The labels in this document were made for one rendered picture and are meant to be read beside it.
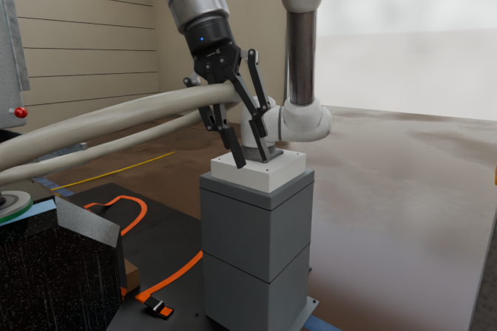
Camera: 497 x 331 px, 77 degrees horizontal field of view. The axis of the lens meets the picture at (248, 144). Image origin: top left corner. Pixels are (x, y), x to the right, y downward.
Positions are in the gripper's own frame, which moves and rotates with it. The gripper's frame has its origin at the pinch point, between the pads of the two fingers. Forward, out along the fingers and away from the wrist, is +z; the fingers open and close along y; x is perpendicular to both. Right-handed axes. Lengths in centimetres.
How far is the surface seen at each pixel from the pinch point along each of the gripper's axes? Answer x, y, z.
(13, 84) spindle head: -21, 68, -37
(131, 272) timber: -92, 122, 54
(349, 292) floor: -126, 13, 109
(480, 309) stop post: -48, -34, 71
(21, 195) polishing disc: -27, 89, -6
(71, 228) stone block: -39, 89, 11
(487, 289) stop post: -47, -38, 65
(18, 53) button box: -22, 63, -44
